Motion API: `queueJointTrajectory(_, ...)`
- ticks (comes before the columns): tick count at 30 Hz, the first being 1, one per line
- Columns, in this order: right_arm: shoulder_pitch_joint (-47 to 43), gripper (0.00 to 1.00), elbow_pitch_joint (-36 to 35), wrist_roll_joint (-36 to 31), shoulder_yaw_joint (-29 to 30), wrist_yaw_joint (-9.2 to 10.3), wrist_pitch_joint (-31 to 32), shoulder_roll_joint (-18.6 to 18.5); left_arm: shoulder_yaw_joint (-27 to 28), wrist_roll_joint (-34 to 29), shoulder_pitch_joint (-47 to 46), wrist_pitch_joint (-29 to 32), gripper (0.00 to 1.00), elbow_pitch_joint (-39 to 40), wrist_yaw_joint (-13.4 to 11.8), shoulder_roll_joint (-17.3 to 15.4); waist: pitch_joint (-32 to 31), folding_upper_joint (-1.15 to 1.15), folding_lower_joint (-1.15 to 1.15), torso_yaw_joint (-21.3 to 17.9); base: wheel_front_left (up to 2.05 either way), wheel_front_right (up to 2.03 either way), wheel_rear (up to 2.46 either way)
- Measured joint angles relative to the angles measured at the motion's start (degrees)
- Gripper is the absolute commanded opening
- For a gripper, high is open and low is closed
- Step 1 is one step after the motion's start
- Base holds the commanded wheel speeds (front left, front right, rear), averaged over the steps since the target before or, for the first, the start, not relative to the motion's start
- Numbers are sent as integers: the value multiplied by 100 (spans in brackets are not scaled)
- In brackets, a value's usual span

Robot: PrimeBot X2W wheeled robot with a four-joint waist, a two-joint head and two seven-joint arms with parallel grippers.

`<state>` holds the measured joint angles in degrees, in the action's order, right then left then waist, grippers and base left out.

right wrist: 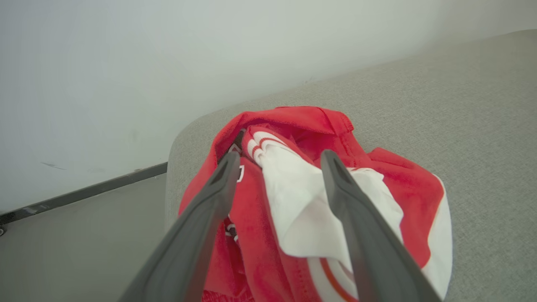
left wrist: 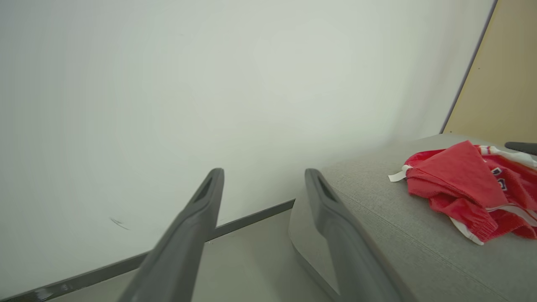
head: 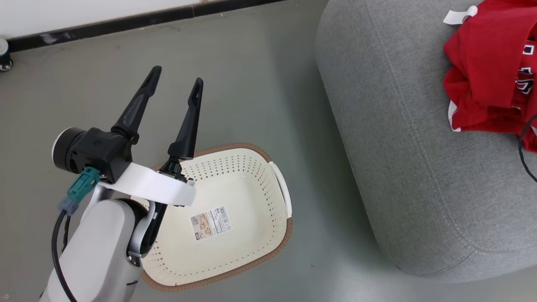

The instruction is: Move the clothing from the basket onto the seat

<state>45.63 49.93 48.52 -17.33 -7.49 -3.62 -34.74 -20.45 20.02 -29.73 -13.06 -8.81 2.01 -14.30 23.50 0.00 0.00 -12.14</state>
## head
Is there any grey fabric sofa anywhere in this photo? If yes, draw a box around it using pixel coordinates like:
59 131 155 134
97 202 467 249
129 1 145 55
315 0 537 282

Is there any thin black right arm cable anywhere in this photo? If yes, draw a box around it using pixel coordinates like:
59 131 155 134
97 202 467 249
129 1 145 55
518 112 537 183

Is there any black cable with teal connector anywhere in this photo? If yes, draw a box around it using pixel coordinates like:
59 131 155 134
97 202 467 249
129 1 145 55
51 167 101 302

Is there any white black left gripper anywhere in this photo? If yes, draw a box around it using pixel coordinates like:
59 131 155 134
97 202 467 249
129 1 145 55
51 65 204 207

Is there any paper barcode label sticker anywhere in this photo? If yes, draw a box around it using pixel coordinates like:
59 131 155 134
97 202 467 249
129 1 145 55
190 206 232 241

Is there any black baseboard strip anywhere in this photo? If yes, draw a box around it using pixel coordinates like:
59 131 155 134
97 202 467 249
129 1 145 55
6 0 286 53

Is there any cream perforated laundry basket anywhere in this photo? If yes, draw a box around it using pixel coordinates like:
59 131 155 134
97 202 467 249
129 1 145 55
130 143 293 293

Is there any small black caster wheel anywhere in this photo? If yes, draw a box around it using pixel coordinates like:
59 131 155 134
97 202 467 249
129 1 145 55
0 38 14 72

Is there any black braided cable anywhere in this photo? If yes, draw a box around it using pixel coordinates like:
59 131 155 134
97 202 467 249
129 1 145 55
62 214 72 252

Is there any red garment with white stripe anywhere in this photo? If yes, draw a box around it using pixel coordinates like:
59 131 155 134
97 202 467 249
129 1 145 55
514 40 537 152

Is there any red garment with white tab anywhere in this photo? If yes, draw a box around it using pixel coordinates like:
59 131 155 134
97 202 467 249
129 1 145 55
443 0 537 133

